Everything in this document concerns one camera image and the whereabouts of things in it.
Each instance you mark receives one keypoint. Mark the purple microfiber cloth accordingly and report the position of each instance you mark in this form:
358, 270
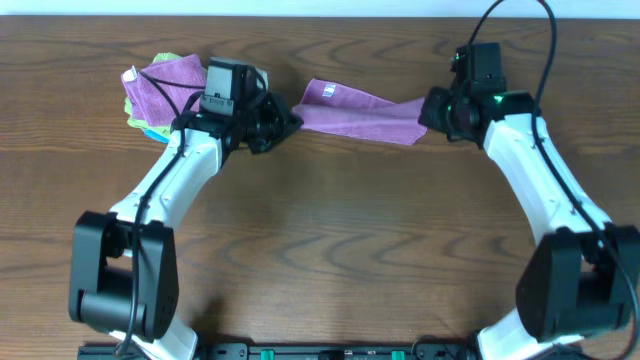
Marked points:
336, 109

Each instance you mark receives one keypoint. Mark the folded blue cloth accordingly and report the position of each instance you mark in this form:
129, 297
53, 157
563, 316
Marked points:
155, 136

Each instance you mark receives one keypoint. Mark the folded green cloth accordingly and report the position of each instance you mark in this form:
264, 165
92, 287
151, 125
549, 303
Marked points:
137, 122

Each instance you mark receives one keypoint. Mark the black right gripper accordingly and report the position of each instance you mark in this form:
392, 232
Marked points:
428, 117

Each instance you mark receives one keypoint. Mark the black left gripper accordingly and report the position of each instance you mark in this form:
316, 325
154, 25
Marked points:
278, 116

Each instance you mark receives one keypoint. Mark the folded purple cloth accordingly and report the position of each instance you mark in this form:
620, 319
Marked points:
161, 89

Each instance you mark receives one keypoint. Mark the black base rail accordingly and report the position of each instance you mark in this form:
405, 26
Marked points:
428, 348

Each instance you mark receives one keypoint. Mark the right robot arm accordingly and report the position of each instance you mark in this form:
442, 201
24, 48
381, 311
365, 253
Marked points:
582, 278

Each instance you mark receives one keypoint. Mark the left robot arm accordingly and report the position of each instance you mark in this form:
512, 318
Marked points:
124, 278

